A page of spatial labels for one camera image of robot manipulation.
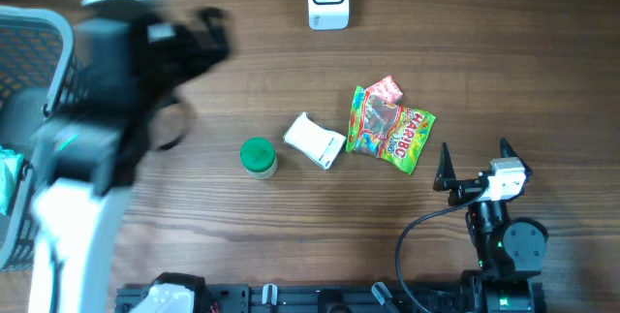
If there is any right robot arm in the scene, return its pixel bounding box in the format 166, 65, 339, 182
433, 139, 548, 313

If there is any right camera cable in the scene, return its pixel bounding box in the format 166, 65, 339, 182
394, 186, 490, 313

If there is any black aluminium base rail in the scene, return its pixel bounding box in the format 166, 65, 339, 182
114, 281, 547, 313

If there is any grey plastic mesh basket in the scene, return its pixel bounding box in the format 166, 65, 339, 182
1, 5, 75, 271

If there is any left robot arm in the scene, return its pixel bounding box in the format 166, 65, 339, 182
29, 0, 231, 312

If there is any camera cable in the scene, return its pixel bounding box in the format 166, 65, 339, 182
152, 94, 193, 152
394, 186, 490, 313

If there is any green lid plastic jar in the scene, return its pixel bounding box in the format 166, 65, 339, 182
240, 137, 277, 179

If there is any haribo gummy bag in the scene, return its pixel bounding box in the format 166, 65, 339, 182
346, 86, 436, 174

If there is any red small snack pack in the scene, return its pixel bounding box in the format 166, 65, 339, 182
365, 76, 403, 104

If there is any teal snack packet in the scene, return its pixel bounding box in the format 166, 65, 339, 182
0, 148, 24, 215

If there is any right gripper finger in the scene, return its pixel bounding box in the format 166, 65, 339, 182
500, 138, 533, 175
434, 142, 456, 190

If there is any left camera cable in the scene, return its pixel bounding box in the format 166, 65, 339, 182
152, 94, 193, 152

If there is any white tissue pack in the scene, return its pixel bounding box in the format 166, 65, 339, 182
283, 112, 346, 170

